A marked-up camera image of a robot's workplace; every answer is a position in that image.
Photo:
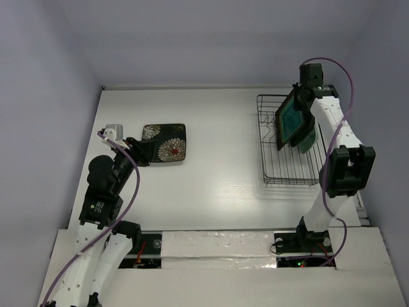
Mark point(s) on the wire dish rack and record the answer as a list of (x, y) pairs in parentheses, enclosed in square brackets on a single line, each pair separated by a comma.
[(287, 166)]

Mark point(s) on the teal square plate brown rim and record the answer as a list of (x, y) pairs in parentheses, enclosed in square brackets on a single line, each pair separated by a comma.
[(289, 123)]

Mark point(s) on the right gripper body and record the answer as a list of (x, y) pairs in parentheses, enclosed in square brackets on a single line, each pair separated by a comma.
[(302, 104)]

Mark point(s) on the black floral square plate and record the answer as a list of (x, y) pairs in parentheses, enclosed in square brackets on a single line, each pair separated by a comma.
[(169, 141)]

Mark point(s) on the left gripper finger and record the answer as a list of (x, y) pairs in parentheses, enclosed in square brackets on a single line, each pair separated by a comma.
[(140, 140), (148, 153)]

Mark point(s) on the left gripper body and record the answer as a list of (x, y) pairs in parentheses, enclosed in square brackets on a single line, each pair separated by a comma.
[(124, 162)]

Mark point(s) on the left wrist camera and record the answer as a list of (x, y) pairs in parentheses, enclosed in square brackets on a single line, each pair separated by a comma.
[(114, 132)]

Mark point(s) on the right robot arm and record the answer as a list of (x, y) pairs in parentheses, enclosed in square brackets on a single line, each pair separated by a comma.
[(348, 162)]

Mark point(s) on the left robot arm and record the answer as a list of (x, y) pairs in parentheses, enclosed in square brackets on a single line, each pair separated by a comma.
[(104, 238)]

